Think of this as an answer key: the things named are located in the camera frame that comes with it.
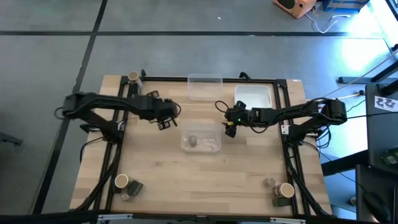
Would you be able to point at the green circuit board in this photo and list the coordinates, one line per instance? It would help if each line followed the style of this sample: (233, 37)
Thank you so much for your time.
(391, 157)

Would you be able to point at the black computer mouse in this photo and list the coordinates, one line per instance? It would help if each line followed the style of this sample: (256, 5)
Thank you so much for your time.
(377, 205)

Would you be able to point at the blue white paper bag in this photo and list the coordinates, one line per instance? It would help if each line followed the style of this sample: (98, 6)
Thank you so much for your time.
(345, 4)

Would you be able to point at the white metal bracket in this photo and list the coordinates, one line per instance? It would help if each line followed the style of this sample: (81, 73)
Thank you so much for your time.
(284, 129)

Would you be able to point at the orange speaker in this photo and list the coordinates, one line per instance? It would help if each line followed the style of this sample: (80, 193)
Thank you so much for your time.
(298, 7)

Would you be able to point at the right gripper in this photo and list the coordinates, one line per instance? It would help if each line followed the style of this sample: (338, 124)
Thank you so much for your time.
(237, 117)

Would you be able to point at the black aluminium table frame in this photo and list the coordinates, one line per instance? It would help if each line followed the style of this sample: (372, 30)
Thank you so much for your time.
(168, 78)

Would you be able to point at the black desk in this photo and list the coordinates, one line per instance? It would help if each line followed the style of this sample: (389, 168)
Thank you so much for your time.
(373, 180)
(382, 133)

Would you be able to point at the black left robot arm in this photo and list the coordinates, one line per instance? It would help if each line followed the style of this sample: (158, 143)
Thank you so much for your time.
(102, 101)

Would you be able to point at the black overhead beam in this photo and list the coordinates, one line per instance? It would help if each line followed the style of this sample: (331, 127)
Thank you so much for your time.
(46, 218)

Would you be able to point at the printed paper sheet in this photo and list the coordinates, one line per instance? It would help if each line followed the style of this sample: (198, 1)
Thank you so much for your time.
(385, 103)

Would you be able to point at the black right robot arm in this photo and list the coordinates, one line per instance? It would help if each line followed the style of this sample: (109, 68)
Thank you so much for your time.
(295, 112)

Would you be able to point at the small glass spice jar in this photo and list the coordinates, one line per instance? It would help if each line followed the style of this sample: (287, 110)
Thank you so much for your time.
(270, 182)
(192, 141)
(125, 197)

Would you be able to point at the black floor stand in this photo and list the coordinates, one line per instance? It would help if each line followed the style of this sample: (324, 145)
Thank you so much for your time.
(357, 80)

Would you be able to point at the clear plastic bin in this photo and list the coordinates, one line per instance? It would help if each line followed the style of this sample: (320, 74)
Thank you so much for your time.
(205, 90)
(205, 147)

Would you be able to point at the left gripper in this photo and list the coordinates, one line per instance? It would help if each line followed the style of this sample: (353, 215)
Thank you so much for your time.
(168, 109)

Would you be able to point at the white plastic bin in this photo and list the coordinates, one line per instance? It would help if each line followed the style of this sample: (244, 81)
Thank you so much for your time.
(253, 93)

